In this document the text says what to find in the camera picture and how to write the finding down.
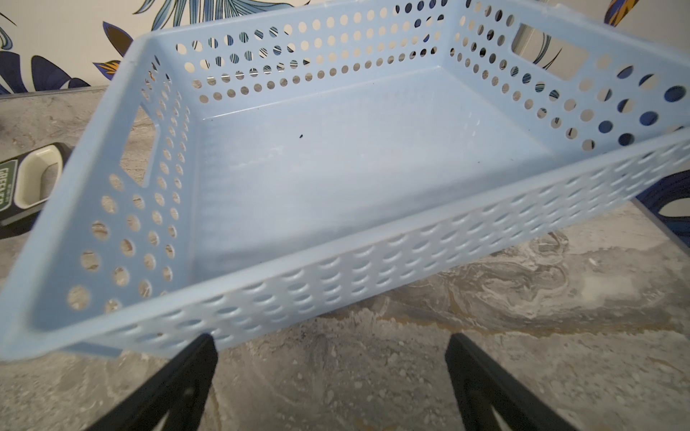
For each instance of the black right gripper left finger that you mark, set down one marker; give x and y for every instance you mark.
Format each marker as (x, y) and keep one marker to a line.
(174, 398)

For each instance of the light blue perforated plastic basket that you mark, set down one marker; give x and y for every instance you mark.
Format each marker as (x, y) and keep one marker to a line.
(242, 176)

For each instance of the black plastic wrap dispenser box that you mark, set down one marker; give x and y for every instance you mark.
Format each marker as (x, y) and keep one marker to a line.
(21, 201)

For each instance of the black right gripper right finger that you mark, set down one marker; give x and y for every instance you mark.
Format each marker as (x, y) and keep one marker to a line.
(485, 392)

